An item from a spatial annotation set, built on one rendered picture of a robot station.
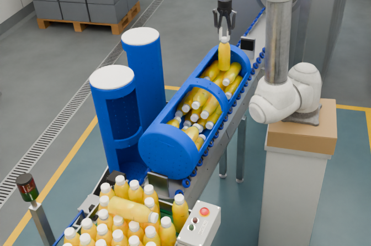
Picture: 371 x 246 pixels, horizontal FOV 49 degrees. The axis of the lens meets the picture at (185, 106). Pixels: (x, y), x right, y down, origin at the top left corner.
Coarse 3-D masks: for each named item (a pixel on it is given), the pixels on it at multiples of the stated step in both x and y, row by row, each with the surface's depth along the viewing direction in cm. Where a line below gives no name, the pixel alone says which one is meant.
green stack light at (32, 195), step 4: (36, 188) 160; (20, 192) 157; (28, 192) 156; (32, 192) 157; (36, 192) 160; (24, 196) 157; (28, 196) 157; (32, 196) 158; (36, 196) 160; (24, 200) 159; (28, 200) 158; (32, 200) 159
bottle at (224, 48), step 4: (220, 44) 228; (224, 44) 226; (228, 44) 227; (220, 48) 228; (224, 48) 227; (228, 48) 227; (220, 52) 229; (224, 52) 228; (228, 52) 229; (220, 56) 231; (224, 56) 230; (228, 56) 230; (220, 60) 232; (224, 60) 231; (228, 60) 232; (220, 64) 234; (224, 64) 232; (228, 64) 233; (220, 68) 235; (224, 68) 234; (228, 68) 235
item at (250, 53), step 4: (244, 36) 279; (244, 40) 277; (248, 40) 276; (252, 40) 275; (240, 44) 282; (244, 44) 278; (248, 44) 277; (252, 44) 276; (240, 48) 283; (244, 48) 280; (248, 48) 279; (252, 48) 278; (244, 52) 284; (248, 52) 282; (252, 52) 281; (248, 56) 284; (252, 56) 283
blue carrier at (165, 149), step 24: (216, 48) 239; (192, 72) 226; (240, 72) 247; (216, 96) 206; (168, 120) 214; (144, 144) 187; (168, 144) 180; (192, 144) 180; (168, 168) 189; (192, 168) 182
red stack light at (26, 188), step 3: (33, 180) 157; (30, 183) 155; (33, 183) 157; (18, 186) 154; (21, 186) 154; (24, 186) 154; (27, 186) 155; (30, 186) 156; (33, 186) 157; (18, 189) 156; (21, 189) 155; (24, 189) 155; (27, 189) 155; (30, 189) 156; (33, 189) 157; (21, 192) 156; (24, 192) 156; (27, 192) 156
